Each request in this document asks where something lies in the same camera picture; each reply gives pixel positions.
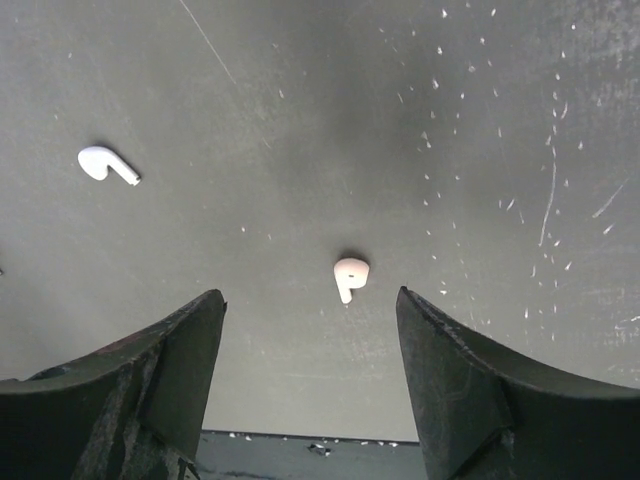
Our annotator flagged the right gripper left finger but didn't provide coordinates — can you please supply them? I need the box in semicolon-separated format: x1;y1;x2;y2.
1;290;227;479

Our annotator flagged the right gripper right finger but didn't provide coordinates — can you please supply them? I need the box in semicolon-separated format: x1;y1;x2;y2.
396;288;639;479

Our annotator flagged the pink earbud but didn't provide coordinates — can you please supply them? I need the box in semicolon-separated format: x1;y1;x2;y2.
334;258;370;305

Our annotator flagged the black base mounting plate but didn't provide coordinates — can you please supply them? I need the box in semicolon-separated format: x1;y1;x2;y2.
195;431;427;480

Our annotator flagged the white earbud centre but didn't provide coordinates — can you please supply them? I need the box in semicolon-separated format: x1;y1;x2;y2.
77;146;141;186

